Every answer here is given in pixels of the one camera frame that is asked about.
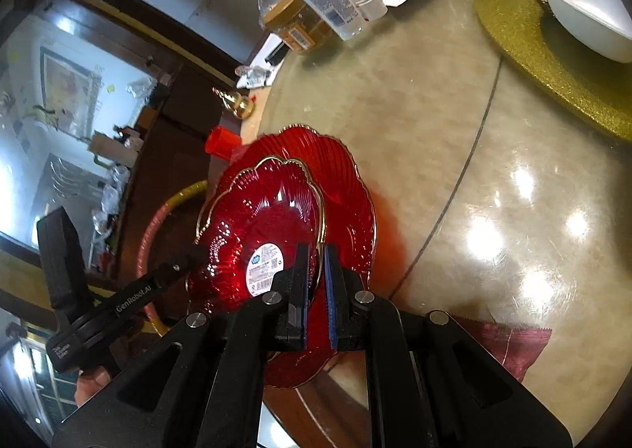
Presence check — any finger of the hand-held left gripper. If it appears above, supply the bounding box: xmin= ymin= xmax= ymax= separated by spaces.
xmin=147 ymin=252 xmax=206 ymax=289

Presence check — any gold gourd ornament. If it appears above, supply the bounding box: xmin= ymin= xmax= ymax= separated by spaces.
xmin=212 ymin=87 xmax=255 ymax=120

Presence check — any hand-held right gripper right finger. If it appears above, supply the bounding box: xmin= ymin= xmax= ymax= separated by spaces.
xmin=324 ymin=243 xmax=574 ymax=448

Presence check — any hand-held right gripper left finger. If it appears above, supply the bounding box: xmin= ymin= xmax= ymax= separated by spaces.
xmin=52 ymin=243 xmax=312 ymax=448

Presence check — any pink and yellow hoop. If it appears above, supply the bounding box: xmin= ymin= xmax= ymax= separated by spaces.
xmin=135 ymin=180 xmax=208 ymax=335

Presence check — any peanut butter jar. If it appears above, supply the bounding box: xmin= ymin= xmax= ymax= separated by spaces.
xmin=261 ymin=0 xmax=334 ymax=53

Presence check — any person's left hand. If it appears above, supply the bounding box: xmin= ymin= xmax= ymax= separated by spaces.
xmin=74 ymin=366 xmax=113 ymax=405

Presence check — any large red glass plate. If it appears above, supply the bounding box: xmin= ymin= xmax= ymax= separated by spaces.
xmin=195 ymin=123 xmax=377 ymax=390

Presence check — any large white bowl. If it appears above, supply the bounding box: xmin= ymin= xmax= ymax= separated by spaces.
xmin=524 ymin=0 xmax=632 ymax=64

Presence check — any red bottle cap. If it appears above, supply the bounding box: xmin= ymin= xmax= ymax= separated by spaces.
xmin=206 ymin=127 xmax=240 ymax=160

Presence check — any small red glass plate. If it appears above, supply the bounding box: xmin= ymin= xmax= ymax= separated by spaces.
xmin=186 ymin=157 xmax=327 ymax=318

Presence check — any dark red packet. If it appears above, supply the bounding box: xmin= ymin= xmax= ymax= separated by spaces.
xmin=451 ymin=315 xmax=553 ymax=382

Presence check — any framed wall picture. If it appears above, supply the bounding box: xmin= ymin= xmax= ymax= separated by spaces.
xmin=39 ymin=46 xmax=104 ymax=133

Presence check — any crumpled clear wrapper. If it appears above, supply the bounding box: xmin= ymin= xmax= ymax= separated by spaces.
xmin=236 ymin=66 xmax=272 ymax=88

